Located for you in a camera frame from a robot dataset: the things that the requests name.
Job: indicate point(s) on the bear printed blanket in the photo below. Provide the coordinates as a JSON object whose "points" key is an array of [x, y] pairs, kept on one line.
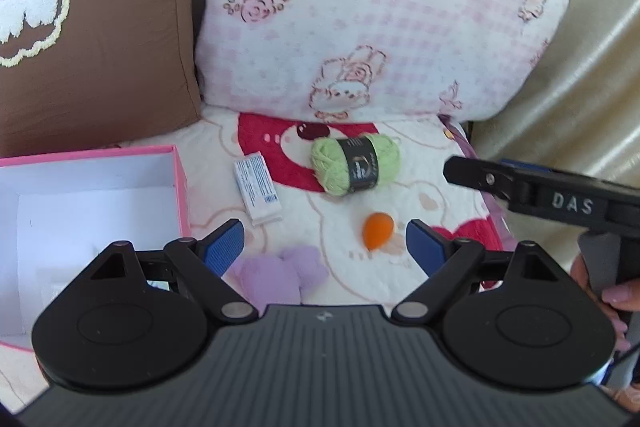
{"points": [[345, 217]]}

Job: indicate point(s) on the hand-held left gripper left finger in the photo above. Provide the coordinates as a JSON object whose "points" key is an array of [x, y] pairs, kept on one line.
{"points": [[225, 247]]}

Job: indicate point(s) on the beige satin cloth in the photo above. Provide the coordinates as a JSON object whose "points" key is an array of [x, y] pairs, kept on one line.
{"points": [[590, 107]]}

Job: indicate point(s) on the person's right hand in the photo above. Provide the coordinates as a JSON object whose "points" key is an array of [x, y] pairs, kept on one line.
{"points": [[620, 294]]}

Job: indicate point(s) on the brown embroidered pillow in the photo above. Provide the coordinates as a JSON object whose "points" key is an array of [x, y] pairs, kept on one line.
{"points": [[110, 32]]}

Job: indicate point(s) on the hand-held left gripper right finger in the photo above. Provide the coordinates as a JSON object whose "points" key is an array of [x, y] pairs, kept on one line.
{"points": [[425, 247]]}

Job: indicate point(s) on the pink cardboard box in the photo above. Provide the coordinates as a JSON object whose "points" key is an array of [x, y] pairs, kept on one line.
{"points": [[100, 172]]}

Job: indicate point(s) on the orange makeup sponge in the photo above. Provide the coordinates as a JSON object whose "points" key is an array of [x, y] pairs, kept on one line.
{"points": [[377, 232]]}

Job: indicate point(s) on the green yarn ball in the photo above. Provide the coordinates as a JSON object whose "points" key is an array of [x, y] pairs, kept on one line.
{"points": [[330, 164]]}

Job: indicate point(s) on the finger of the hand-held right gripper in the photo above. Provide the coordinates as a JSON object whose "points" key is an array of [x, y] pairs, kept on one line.
{"points": [[480, 177]]}

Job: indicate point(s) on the small white blue packet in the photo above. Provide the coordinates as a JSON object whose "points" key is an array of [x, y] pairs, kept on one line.
{"points": [[257, 189]]}

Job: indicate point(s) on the purple plush toy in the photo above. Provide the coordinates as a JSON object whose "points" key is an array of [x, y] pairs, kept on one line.
{"points": [[280, 274]]}

